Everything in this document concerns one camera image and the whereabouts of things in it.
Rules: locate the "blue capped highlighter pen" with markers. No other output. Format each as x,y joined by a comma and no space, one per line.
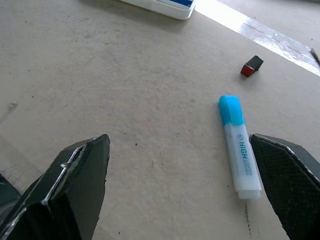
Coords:
238,147

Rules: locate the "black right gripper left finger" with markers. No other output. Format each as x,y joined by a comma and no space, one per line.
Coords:
65,190

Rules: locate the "clear tape strip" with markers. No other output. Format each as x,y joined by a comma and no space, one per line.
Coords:
272,37

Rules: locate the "white blue box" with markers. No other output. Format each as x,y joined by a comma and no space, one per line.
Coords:
165,6

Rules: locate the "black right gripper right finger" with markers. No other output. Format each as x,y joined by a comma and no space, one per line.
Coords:
287,180

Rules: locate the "black and red eraser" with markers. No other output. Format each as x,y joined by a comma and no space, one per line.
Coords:
251,66

